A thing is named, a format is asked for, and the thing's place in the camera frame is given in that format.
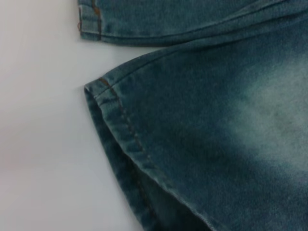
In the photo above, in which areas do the blue denim shorts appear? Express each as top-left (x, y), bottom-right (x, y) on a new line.
top-left (77, 0), bottom-right (308, 231)

